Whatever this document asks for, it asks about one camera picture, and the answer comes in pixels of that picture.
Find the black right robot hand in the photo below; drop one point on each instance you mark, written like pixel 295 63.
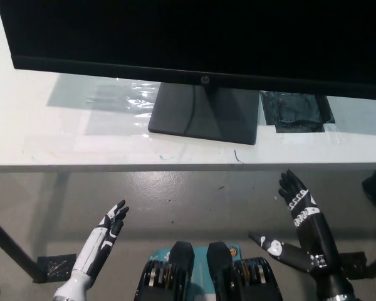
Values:
pixel 313 232

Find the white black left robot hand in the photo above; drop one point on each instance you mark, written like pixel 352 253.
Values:
pixel 97 244

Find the black HP computer monitor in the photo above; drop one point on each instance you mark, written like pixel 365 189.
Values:
pixel 175 31

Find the black ribbed robot body block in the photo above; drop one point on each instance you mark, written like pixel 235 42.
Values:
pixel 244 279
pixel 167 276

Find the black floor tape patch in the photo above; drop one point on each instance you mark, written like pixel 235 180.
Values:
pixel 354 265
pixel 56 266

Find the clear plastic film sheet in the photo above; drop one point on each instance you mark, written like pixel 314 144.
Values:
pixel 112 97

